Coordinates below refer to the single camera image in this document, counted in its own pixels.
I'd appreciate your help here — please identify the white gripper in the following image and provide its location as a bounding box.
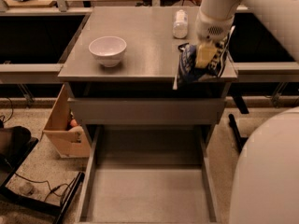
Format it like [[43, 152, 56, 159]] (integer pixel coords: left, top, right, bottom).
[[195, 11, 235, 69]]

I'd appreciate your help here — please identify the blue chip bag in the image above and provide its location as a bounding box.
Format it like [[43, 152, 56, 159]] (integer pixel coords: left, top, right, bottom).
[[173, 26, 235, 90]]

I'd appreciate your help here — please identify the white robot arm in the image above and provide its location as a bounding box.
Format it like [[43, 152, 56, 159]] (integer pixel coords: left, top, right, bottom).
[[196, 0, 299, 224]]

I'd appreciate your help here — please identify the grey drawer cabinet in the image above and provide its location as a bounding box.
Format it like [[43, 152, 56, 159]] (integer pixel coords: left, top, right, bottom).
[[59, 7, 236, 139]]

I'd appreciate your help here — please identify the closed grey top drawer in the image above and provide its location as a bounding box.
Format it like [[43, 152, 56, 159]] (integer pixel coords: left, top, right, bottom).
[[68, 98, 225, 125]]

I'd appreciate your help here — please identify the open grey middle drawer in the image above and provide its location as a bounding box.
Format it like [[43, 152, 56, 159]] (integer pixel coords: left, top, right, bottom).
[[76, 126, 221, 224]]

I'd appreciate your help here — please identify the dark blue snack bar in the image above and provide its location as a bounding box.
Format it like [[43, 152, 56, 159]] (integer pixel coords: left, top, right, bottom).
[[178, 43, 189, 52]]

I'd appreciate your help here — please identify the clear plastic bottle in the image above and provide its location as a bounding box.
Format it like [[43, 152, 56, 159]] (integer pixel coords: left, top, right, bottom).
[[172, 9, 188, 38]]

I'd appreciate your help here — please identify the white ceramic bowl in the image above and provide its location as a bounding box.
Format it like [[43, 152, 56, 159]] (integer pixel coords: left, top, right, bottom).
[[89, 36, 127, 67]]

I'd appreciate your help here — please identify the orange ball in box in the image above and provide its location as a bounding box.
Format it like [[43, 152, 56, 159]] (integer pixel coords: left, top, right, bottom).
[[69, 119, 78, 128]]

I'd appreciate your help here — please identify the cardboard box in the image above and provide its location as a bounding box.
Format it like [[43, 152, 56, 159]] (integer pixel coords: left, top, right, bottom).
[[43, 86, 90, 158]]

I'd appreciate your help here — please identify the black floor stand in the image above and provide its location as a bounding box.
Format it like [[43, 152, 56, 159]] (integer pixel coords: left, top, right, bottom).
[[0, 126, 85, 224]]

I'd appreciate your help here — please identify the black table leg frame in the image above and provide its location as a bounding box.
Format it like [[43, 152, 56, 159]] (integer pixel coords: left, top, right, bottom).
[[228, 95, 249, 152]]

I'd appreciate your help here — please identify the black cable on floor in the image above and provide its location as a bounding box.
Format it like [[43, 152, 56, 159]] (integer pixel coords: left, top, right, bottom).
[[13, 171, 78, 203]]

